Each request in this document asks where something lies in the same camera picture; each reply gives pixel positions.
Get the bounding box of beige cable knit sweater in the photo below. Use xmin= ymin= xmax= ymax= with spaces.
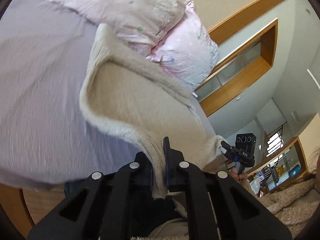
xmin=79 ymin=24 xmax=223 ymax=198

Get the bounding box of pink star pattern pillow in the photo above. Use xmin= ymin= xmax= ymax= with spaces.
xmin=147 ymin=0 xmax=219 ymax=90

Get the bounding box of pale pink floral pillow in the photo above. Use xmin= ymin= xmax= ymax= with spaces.
xmin=48 ymin=0 xmax=185 ymax=56

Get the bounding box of lilac bed sheet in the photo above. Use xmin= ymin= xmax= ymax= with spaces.
xmin=1 ymin=0 xmax=141 ymax=188

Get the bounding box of wooden wall niche frame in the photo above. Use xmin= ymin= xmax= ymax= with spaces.
xmin=199 ymin=0 xmax=285 ymax=117

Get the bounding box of person's right hand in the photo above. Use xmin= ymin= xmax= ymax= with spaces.
xmin=229 ymin=168 xmax=248 ymax=181

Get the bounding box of black camera box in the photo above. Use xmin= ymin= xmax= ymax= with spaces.
xmin=235 ymin=133 xmax=257 ymax=156

